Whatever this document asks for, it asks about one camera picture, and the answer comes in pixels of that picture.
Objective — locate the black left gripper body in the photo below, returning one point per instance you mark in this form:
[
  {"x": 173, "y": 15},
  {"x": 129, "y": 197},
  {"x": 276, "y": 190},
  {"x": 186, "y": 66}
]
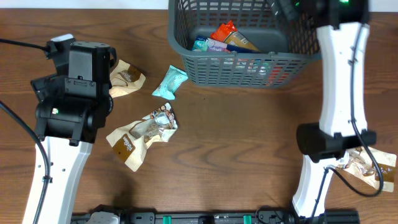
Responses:
[{"x": 106, "y": 83}]

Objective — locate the orange cracker sleeve package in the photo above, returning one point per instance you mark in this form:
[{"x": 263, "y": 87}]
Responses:
[{"x": 233, "y": 35}]

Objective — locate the multicolour tissue pack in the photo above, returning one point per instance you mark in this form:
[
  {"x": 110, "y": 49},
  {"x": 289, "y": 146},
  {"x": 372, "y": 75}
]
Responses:
[{"x": 214, "y": 45}]

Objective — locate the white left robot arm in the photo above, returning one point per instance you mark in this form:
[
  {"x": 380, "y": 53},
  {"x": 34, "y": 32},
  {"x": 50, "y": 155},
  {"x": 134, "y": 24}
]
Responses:
[{"x": 73, "y": 105}]

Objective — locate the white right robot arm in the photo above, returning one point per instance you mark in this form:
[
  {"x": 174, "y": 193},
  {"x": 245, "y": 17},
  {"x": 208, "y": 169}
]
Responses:
[{"x": 342, "y": 31}]

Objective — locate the beige snack pouch upper left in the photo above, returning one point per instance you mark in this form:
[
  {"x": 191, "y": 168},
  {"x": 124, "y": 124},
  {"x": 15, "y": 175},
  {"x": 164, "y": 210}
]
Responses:
[{"x": 125, "y": 79}]

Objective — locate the beige snack pouch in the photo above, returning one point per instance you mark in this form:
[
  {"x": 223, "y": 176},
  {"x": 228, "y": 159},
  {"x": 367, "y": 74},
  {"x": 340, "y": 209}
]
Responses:
[
  {"x": 357, "y": 162},
  {"x": 131, "y": 142},
  {"x": 125, "y": 79}
]

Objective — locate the dark grey plastic basket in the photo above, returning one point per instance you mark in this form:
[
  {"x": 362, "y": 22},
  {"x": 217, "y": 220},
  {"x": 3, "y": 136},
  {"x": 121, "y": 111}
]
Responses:
[{"x": 191, "y": 18}]

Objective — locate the beige snack pouch centre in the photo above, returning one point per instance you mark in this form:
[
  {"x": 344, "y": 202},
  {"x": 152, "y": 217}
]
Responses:
[{"x": 131, "y": 142}]

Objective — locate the teal snack packet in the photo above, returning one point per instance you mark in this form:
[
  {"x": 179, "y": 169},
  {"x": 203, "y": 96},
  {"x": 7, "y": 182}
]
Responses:
[{"x": 171, "y": 82}]

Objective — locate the beige snack pouch right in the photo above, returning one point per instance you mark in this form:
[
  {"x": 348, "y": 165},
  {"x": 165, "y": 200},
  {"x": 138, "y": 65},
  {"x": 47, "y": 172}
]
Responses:
[{"x": 357, "y": 162}]

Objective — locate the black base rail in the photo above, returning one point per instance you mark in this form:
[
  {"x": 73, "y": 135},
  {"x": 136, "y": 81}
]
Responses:
[{"x": 264, "y": 215}]

